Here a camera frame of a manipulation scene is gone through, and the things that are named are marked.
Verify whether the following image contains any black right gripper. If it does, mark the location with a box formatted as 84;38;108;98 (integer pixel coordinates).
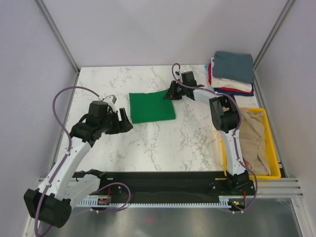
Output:
164;81;187;101

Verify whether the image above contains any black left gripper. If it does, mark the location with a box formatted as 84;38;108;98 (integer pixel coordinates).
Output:
99;108;133;135

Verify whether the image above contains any green t shirt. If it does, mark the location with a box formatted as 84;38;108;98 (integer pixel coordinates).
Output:
129;90;176;124

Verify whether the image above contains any beige t shirt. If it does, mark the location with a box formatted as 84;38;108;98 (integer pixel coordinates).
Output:
239;108;271;176

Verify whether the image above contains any yellow plastic bin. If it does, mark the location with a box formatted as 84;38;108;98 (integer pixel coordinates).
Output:
220;108;281;179

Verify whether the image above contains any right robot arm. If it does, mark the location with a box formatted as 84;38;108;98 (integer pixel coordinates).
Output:
164;71;249;195

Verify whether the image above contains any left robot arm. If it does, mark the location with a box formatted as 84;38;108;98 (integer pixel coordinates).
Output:
24;101;133;228

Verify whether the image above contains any folded light blue t shirt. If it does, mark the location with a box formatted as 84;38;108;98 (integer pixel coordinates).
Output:
204;65;209;74

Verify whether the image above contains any folded cream t shirt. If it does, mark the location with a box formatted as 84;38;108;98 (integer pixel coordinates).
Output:
210;57;253;92

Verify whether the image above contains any folded navy t shirt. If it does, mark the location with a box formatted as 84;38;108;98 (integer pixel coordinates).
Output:
213;85;254;97

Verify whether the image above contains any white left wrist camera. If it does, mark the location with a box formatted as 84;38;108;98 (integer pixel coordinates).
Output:
98;95;117;111

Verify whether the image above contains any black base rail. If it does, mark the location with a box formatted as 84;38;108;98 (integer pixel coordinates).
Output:
69;170;256;204

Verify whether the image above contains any white slotted cable duct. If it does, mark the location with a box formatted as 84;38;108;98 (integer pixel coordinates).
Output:
76;196;246;209

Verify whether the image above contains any aluminium extrusion rail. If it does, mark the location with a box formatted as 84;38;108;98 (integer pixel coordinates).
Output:
257;178;303;198

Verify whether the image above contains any right aluminium frame post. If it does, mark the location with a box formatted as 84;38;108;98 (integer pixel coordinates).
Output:
253;0;297;71

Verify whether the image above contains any aluminium frame post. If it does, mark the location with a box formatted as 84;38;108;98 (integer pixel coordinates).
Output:
253;0;297;71
34;0;81;74

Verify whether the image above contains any left aluminium frame post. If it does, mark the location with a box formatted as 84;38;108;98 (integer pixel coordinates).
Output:
34;0;81;74

